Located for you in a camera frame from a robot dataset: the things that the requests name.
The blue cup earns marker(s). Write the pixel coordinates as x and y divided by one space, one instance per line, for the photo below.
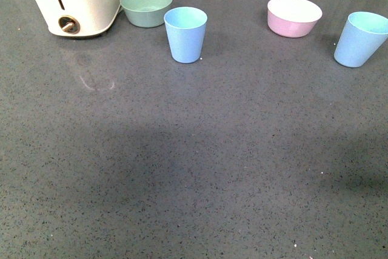
362 35
185 27

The green bowl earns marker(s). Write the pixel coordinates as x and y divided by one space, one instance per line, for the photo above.
146 13

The pink bowl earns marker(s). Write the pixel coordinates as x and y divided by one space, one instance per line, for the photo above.
292 18

